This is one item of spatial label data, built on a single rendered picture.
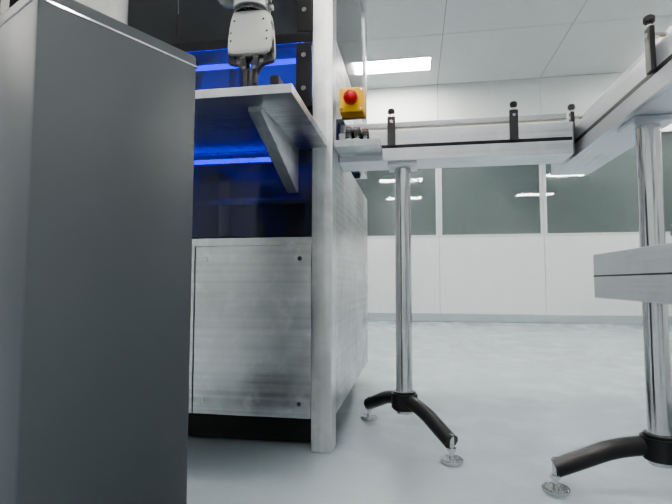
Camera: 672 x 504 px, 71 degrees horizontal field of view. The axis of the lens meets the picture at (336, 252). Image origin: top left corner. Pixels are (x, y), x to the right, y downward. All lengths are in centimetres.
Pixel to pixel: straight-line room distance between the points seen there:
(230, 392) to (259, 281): 33
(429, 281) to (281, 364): 464
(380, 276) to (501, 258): 147
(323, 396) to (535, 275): 491
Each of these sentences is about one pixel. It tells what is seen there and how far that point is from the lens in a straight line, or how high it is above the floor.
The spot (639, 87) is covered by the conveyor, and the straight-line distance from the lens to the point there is 123.
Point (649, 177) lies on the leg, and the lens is 128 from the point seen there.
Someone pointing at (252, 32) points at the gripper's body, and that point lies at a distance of 116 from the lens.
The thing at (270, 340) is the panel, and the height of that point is 31.
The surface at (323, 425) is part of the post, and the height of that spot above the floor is 7.
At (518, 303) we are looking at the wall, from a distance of 604.
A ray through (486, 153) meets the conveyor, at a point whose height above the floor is 85.
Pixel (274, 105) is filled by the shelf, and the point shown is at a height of 86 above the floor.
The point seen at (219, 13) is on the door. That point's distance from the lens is 167.
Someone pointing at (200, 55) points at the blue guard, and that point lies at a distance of 162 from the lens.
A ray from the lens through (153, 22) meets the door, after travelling 176.
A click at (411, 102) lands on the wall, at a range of 634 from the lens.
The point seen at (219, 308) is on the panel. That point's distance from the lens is 144.
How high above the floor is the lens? 47
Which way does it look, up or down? 4 degrees up
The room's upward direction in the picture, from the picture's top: straight up
